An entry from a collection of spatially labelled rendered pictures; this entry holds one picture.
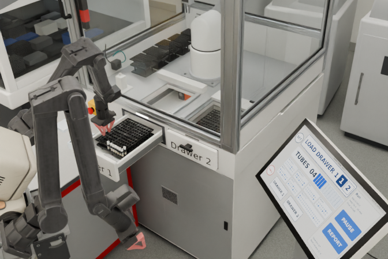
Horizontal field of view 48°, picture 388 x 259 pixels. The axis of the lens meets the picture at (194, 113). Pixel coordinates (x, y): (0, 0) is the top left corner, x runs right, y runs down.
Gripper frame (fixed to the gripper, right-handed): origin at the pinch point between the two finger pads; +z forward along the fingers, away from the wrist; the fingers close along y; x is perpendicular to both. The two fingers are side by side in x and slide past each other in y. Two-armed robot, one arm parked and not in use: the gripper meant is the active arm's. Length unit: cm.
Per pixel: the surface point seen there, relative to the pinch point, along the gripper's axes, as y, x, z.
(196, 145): -21.2, 36.3, 4.7
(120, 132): -9.7, -1.6, 7.3
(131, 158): -0.9, 13.9, 9.5
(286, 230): -76, 64, 97
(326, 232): 3, 107, -10
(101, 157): 10.6, 7.3, 4.3
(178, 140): -21.2, 25.3, 6.8
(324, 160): -17, 96, -21
